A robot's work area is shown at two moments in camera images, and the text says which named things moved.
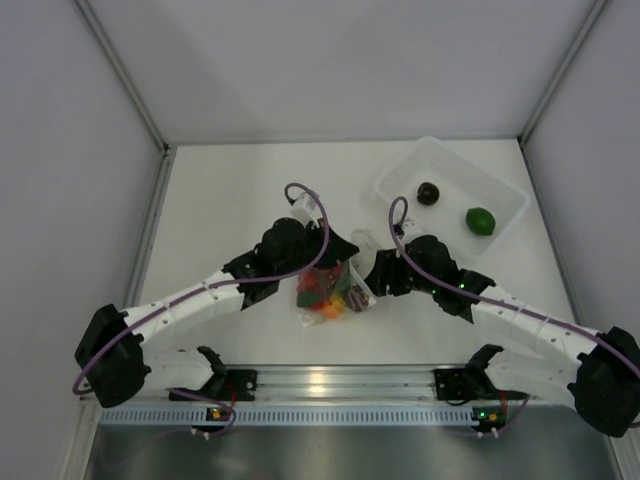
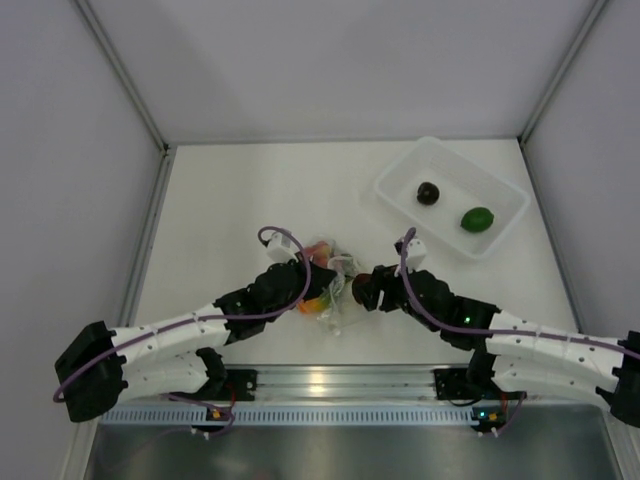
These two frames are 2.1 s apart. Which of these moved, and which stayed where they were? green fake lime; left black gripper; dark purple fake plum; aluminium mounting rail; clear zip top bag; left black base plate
Moved: clear zip top bag; left black gripper
Stayed: aluminium mounting rail; left black base plate; dark purple fake plum; green fake lime
